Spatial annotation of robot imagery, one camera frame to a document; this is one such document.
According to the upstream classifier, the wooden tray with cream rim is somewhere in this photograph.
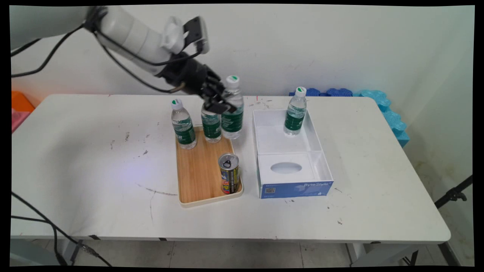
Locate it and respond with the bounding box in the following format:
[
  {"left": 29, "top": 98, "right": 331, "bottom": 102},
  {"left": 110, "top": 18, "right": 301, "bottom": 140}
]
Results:
[{"left": 175, "top": 123, "right": 244, "bottom": 208}]

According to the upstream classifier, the green label water bottle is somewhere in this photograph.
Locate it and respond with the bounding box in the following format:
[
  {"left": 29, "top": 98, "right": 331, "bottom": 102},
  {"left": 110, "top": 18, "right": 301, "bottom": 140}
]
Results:
[
  {"left": 171, "top": 99, "right": 197, "bottom": 150},
  {"left": 201, "top": 102, "right": 223, "bottom": 144},
  {"left": 284, "top": 87, "right": 307, "bottom": 136},
  {"left": 221, "top": 75, "right": 244, "bottom": 140}
]

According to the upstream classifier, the colourful printed drink can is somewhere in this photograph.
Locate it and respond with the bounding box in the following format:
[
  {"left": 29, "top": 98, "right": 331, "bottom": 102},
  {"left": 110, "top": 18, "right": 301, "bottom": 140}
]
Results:
[{"left": 218, "top": 153, "right": 240, "bottom": 195}]

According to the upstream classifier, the white and blue cardboard box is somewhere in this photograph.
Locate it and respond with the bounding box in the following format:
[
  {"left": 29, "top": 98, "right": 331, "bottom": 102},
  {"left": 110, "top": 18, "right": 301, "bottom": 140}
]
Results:
[{"left": 252, "top": 109, "right": 335, "bottom": 199}]

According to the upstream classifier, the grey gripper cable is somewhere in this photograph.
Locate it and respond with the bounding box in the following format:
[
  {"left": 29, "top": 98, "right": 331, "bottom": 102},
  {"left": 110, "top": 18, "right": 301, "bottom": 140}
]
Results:
[{"left": 95, "top": 32, "right": 186, "bottom": 94}]

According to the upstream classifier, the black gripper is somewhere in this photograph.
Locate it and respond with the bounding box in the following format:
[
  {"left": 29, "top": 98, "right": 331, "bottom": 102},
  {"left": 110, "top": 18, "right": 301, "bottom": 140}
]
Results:
[{"left": 155, "top": 52, "right": 238, "bottom": 114}]

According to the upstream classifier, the pink plastic object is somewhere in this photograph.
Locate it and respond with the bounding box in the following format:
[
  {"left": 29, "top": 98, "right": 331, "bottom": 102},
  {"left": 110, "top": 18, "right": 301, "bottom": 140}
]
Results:
[{"left": 11, "top": 109, "right": 31, "bottom": 133}]

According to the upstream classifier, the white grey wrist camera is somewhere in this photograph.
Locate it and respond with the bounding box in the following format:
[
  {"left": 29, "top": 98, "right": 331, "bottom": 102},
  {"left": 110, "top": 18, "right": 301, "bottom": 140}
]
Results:
[{"left": 161, "top": 16, "right": 210, "bottom": 56}]

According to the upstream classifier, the black tripod leg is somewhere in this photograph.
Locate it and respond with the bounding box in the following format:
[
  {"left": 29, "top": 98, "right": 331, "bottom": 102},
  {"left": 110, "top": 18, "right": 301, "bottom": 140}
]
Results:
[{"left": 434, "top": 175, "right": 473, "bottom": 209}]

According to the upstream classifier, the grey table leg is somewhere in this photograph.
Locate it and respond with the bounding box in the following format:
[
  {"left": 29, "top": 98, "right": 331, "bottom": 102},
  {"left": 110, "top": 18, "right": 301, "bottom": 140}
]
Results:
[{"left": 57, "top": 239, "right": 84, "bottom": 266}]

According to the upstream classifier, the black floor cable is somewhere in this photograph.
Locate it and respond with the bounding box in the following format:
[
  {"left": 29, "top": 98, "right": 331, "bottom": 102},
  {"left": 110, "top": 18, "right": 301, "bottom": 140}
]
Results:
[{"left": 11, "top": 192, "right": 112, "bottom": 267}]

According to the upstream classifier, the orange plastic object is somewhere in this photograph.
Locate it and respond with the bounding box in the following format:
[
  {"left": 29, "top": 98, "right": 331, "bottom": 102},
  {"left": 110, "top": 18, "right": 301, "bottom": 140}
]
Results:
[{"left": 11, "top": 91, "right": 36, "bottom": 113}]

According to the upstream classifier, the light blue foam mat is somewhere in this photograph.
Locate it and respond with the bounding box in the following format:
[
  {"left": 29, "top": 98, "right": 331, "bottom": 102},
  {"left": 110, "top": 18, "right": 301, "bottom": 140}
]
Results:
[{"left": 354, "top": 90, "right": 410, "bottom": 148}]

